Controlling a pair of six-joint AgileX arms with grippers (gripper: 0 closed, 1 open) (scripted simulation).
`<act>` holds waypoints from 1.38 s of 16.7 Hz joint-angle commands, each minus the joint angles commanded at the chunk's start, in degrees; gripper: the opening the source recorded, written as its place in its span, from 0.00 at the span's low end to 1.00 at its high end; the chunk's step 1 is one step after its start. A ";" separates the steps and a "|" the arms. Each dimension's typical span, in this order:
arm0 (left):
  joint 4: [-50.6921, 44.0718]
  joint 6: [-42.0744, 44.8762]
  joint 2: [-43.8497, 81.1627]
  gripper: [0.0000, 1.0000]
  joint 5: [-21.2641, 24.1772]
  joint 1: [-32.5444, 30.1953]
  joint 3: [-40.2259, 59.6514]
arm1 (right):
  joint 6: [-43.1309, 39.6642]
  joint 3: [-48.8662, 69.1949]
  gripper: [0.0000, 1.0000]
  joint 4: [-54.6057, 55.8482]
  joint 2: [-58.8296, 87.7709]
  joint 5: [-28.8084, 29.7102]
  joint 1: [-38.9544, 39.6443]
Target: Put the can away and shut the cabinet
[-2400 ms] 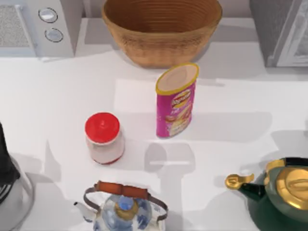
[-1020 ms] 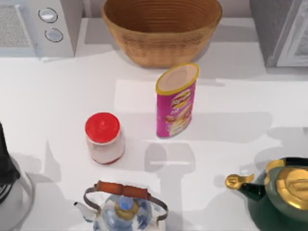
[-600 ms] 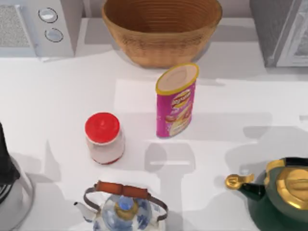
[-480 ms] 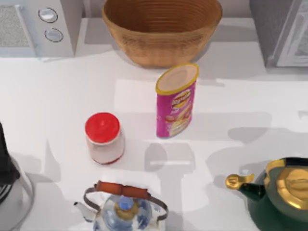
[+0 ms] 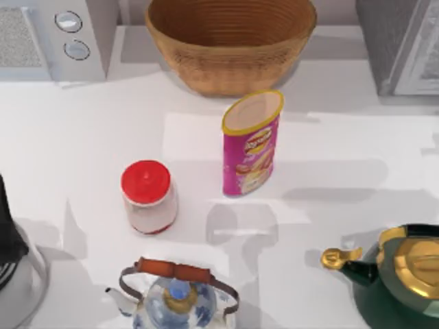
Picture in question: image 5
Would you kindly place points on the white jar with red lid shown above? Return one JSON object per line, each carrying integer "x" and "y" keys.
{"x": 149, "y": 202}

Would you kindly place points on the green and gold kettle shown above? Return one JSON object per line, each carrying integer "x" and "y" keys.
{"x": 401, "y": 281}

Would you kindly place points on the pale microwave oven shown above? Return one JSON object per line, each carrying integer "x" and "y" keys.
{"x": 92, "y": 41}

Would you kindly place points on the pink and yellow can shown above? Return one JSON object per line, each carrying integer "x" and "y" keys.
{"x": 248, "y": 154}

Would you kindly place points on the woven brown basket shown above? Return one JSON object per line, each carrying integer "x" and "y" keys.
{"x": 229, "y": 51}

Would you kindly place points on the round microwave knob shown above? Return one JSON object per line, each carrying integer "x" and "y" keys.
{"x": 68, "y": 21}
{"x": 77, "y": 49}

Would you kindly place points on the blue and white teapot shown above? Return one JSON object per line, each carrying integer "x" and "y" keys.
{"x": 178, "y": 301}

